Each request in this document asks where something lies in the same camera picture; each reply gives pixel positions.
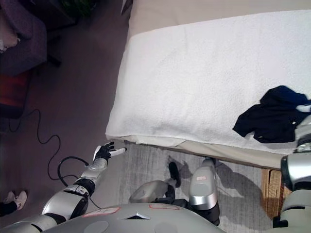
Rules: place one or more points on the silver right robot leg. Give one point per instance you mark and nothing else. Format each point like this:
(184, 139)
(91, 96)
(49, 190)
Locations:
(202, 187)

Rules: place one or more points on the woven brown basket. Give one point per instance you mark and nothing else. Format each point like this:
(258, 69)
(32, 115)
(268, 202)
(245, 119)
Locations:
(272, 191)

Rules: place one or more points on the white shoe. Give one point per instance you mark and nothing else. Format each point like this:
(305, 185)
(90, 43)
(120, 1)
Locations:
(21, 199)
(9, 196)

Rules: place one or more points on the red stool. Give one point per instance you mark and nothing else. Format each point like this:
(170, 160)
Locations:
(13, 94)

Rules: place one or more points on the bed with white blanket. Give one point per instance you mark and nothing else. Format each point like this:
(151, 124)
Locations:
(194, 14)

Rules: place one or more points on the white terry blanket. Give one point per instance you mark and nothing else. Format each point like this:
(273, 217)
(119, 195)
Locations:
(189, 85)

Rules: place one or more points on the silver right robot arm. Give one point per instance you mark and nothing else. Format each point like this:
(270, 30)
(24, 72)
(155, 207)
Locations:
(295, 177)

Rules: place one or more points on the black clothing piece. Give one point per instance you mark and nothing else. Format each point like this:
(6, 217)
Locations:
(272, 116)

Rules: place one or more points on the grey floor rug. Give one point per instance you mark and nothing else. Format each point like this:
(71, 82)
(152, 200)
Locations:
(145, 167)

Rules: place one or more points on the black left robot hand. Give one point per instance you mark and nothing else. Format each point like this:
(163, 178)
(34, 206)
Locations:
(103, 151)

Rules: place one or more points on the grey robot torso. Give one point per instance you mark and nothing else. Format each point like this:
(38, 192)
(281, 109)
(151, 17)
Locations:
(126, 222)

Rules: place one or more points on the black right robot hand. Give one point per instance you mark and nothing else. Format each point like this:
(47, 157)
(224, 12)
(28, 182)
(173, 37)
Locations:
(303, 108)

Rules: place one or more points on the dark grey armchair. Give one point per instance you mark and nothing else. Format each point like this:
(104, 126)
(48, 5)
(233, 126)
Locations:
(24, 38)

